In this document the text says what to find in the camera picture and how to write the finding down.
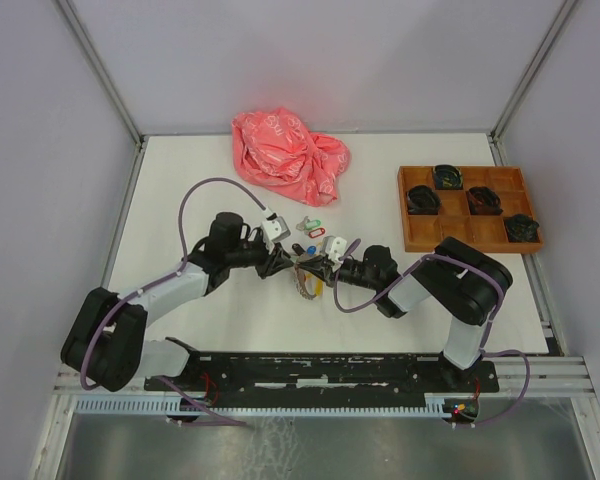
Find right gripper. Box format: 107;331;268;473
297;255;379;292

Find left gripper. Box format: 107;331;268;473
226;235;294;280

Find key organiser ring with keys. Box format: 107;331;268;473
290;242;329;302

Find key with red tag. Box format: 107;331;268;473
306;227;326;239

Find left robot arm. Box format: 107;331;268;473
60;212;293;392

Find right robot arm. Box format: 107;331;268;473
299;237;513;391

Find key with green tag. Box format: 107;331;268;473
296;216;321;232

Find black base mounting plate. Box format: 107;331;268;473
170;352;500;409

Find wooden compartment tray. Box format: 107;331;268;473
397;165;544;254

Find crumpled pink plastic bag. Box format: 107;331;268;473
231;107;351;207

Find black coiled item left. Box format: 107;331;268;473
406;185;441;215

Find black coiled item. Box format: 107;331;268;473
504;213;540;243
432;164;464;190
406;185;441;215
466;186;503;216

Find black coiled item top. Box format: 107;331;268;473
432;164;464;190

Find black coiled item middle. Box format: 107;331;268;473
466;186;503;216

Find black coiled item right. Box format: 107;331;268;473
504;213;540;243

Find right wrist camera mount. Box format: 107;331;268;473
321;235;348;264

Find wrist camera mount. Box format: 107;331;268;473
260;213;291;251
321;235;348;264

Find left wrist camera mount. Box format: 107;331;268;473
260;213;291;251

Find white slotted cable duct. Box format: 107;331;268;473
73;393;456;416

